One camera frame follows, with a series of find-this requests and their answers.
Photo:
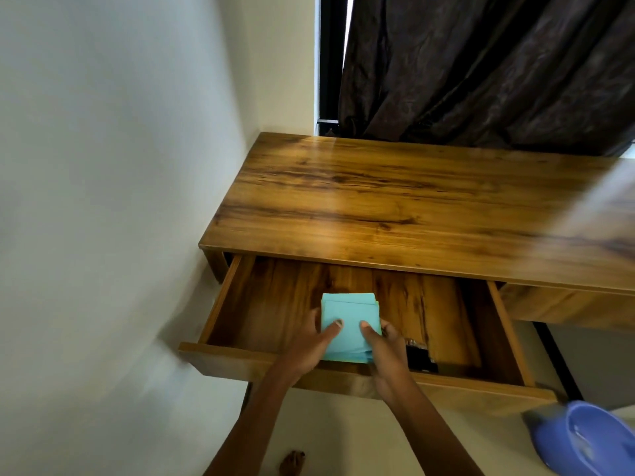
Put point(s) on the person's left hand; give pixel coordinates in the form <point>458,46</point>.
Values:
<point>307,356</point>

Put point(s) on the person's right hand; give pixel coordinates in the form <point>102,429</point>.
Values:
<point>392,366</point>

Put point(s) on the black lighter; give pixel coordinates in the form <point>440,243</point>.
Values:
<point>420,356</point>

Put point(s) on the blue sticky note pad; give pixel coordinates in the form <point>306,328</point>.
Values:
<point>349,317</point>

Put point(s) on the wooden drawer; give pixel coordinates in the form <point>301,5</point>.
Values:
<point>570,307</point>
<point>278,302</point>

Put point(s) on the person's right forearm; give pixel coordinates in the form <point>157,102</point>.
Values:
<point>431,441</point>

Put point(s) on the person's left forearm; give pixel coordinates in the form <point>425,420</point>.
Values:
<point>248,436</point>

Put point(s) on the person's bare foot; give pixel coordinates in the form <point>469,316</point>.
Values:
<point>292,465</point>

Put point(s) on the blue plastic bin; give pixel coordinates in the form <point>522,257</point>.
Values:
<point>585,441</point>

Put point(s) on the dark brown leaf-patterned curtain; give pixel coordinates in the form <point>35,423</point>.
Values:
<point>496,69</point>

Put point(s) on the black window frame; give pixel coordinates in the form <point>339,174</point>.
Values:
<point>331,59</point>

